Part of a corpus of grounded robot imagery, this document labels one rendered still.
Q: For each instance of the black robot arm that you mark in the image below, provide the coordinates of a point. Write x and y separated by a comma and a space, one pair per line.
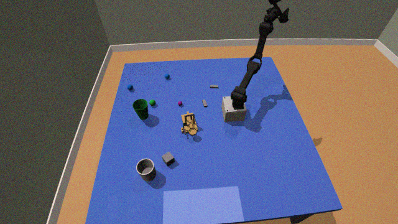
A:
238, 95

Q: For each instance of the grey cup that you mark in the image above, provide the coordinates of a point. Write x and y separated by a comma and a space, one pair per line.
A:
146, 169

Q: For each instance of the green cup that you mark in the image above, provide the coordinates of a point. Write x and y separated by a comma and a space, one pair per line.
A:
140, 106

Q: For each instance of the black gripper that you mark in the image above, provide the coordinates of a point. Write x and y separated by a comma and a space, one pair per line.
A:
277, 12

